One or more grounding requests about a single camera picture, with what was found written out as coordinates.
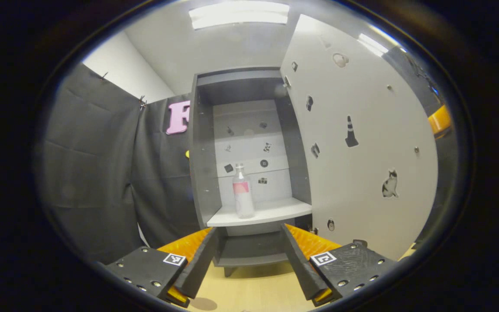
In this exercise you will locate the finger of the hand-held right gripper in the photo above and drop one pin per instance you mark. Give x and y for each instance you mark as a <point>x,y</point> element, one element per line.
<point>440,121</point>

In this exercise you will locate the narrow ceiling light panel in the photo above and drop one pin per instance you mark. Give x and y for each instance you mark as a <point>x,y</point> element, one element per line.
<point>373,43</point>

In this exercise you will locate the large ceiling light panel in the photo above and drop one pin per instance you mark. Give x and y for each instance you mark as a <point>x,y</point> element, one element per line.
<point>238,15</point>

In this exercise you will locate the dark grey cabinet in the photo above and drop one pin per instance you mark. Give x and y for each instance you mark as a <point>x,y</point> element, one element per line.
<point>202,173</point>

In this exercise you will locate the clear bottle pink label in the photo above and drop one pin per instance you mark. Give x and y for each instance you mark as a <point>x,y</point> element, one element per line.
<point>244,203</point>

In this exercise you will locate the brown round coaster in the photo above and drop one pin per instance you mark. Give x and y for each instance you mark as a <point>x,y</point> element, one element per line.
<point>202,303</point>

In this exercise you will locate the black backdrop cloth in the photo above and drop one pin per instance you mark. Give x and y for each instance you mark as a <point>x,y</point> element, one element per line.
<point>93,173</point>

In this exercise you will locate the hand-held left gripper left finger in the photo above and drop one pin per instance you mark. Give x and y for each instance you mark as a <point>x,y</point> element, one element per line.
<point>199,264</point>

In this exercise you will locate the grey cabinet door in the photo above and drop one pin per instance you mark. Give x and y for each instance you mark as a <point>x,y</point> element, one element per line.
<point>362,195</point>

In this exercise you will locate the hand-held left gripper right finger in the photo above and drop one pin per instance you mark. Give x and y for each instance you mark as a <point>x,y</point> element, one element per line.
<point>299,264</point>

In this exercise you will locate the white cabinet shelf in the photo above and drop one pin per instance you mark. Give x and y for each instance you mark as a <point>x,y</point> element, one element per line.
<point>275,212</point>

